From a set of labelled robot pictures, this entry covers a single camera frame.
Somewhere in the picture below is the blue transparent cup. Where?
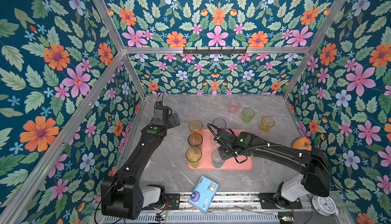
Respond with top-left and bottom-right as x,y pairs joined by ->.
212,118 -> 227,130

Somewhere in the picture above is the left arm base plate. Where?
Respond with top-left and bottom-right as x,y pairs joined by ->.
143,193 -> 181,211

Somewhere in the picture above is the black hook rail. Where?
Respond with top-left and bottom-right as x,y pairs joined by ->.
182,47 -> 247,55

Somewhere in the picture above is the amber short cup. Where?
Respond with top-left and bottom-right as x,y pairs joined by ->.
259,116 -> 275,133

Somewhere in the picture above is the pink plastic tray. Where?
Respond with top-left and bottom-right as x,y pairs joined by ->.
187,128 -> 254,171

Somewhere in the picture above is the dark grey plastic cup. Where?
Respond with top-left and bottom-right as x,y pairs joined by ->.
187,133 -> 203,147

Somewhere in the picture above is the white alarm clock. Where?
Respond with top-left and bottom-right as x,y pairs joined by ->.
312,195 -> 339,216

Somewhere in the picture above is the pink transparent cup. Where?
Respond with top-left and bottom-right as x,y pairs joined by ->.
228,99 -> 241,115

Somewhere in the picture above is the light green tall cup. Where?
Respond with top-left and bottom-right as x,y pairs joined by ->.
186,146 -> 202,168

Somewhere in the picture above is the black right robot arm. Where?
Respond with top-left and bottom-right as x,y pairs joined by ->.
208,124 -> 331,208

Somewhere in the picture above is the clear transparent cup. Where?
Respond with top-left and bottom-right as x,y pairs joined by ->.
210,135 -> 220,147

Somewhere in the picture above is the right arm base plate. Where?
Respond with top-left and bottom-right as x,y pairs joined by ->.
258,192 -> 302,210

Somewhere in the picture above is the green short cup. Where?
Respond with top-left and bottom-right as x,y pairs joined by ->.
242,107 -> 256,124

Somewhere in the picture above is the teal frosted cup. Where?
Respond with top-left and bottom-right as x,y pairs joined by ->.
211,149 -> 225,169

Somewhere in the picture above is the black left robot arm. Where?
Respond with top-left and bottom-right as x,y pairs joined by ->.
100,113 -> 180,220

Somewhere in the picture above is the yellow plastic cup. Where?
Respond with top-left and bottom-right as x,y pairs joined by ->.
188,120 -> 203,133

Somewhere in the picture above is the orange fish plush toy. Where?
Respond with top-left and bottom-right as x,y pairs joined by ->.
292,137 -> 312,151

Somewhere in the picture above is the blue tissue pack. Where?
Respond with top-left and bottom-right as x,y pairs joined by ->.
188,176 -> 219,214

